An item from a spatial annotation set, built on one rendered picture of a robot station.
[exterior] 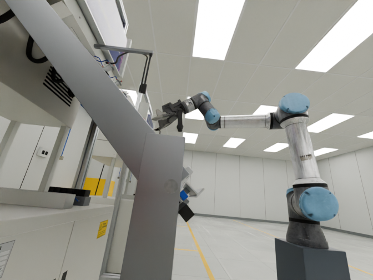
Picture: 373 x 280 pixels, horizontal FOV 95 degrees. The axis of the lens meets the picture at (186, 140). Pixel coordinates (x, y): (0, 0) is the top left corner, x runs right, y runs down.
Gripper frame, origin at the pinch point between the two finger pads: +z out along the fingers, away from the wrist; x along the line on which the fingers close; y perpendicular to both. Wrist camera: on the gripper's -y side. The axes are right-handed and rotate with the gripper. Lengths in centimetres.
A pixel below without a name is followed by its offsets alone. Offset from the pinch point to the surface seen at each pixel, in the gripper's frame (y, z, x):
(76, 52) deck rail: -7, 10, 60
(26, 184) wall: 75, 167, -157
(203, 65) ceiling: 137, -146, -166
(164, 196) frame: -36, 8, 65
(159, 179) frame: -34, 8, 65
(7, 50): 34, 34, 35
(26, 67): 34, 34, 27
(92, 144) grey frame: 11.7, 34.2, -10.5
